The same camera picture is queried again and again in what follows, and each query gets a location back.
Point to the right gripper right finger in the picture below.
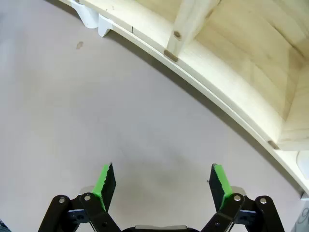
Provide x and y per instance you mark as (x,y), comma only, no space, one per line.
(217,186)

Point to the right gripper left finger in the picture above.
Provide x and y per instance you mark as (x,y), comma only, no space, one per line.
(106,186)

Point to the wooden shelf with compartments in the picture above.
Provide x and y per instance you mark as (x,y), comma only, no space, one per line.
(241,48)

